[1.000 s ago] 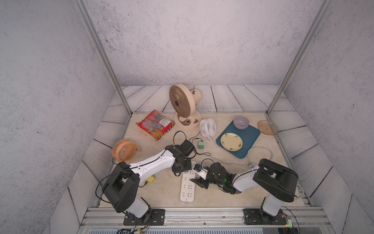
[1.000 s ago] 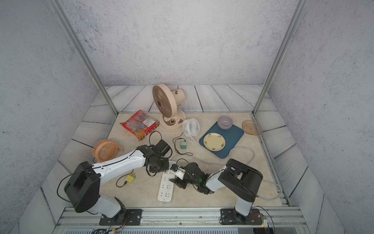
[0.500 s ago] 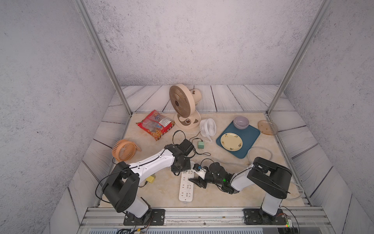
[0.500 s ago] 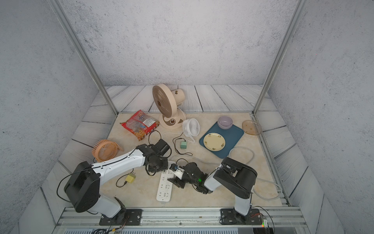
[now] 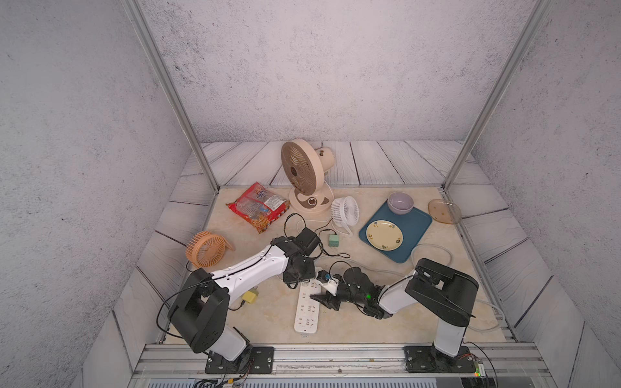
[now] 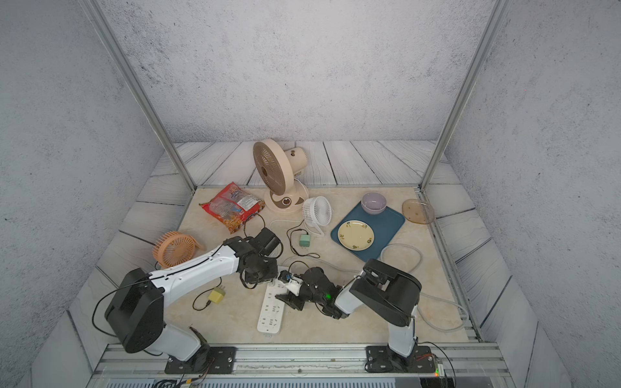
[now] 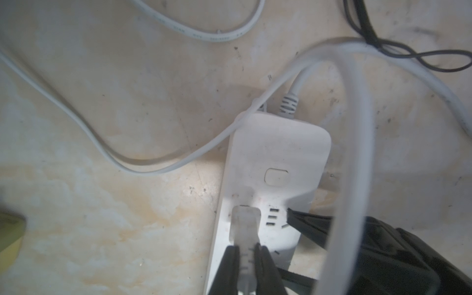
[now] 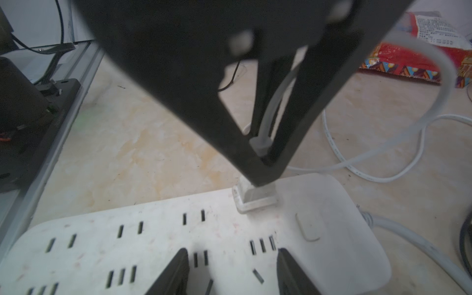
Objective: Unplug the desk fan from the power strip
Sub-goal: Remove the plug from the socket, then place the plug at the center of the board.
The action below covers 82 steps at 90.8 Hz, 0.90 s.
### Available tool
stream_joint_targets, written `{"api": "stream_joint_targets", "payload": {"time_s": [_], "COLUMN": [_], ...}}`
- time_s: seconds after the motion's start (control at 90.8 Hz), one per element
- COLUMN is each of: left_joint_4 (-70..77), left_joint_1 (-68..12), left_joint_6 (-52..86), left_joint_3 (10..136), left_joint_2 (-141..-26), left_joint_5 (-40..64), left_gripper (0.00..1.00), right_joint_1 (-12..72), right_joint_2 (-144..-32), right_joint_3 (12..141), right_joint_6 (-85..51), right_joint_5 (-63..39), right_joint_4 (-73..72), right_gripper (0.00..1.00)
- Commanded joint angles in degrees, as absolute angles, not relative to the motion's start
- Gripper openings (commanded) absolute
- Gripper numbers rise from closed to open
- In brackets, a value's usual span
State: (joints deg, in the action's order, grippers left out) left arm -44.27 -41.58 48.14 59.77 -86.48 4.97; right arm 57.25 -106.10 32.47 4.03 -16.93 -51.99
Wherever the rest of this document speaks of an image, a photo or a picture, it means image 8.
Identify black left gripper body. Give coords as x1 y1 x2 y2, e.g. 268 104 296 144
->
74 1 410 70

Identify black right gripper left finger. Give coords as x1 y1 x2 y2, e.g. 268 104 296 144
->
145 248 190 295

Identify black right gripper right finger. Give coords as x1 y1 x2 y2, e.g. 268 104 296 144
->
277 248 321 295

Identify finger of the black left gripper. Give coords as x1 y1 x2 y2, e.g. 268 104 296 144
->
121 58 284 186
263 31 364 167

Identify white power strip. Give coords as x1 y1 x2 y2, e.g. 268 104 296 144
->
1 174 392 295

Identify red snack bag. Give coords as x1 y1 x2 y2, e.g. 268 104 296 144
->
359 10 472 89

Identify white fan plug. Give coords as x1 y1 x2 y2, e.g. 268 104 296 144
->
232 135 279 214

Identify black cable to yellow plug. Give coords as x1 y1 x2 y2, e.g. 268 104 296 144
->
217 60 242 93

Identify white fan cable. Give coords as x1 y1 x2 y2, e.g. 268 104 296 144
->
241 31 472 184

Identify aluminium front rail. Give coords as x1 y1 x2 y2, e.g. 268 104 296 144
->
1 41 104 258

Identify black cable to green plug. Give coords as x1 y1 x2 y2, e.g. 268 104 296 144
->
458 211 472 277

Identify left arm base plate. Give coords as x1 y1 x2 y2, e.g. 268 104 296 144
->
1 79 81 192

